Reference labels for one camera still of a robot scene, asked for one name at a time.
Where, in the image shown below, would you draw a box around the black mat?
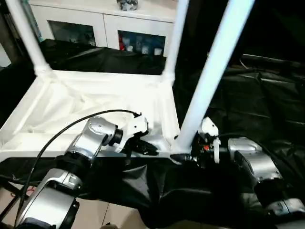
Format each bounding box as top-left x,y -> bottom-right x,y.
0,38 -> 305,229

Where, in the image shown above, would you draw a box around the shiny object on cabinet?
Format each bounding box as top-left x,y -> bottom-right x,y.
116,0 -> 139,11

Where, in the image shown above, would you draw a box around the white plastic table top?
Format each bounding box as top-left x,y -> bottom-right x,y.
0,69 -> 182,166

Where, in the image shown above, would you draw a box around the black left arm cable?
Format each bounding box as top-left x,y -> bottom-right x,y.
13,109 -> 143,217

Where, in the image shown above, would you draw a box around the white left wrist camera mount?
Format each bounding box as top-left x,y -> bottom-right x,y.
116,115 -> 150,154

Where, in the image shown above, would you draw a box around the blue and white box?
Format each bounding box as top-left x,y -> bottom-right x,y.
30,0 -> 43,43

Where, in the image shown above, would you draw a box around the black backdrop cloth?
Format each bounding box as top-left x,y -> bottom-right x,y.
175,0 -> 305,72

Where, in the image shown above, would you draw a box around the white plastic table leg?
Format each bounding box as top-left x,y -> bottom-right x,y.
163,0 -> 189,83
171,0 -> 256,156
4,0 -> 52,75

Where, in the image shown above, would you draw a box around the white cabinet with glass doors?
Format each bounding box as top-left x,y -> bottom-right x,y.
30,0 -> 180,57

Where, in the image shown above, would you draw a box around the black metal frame bars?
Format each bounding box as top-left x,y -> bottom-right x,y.
0,177 -> 31,217

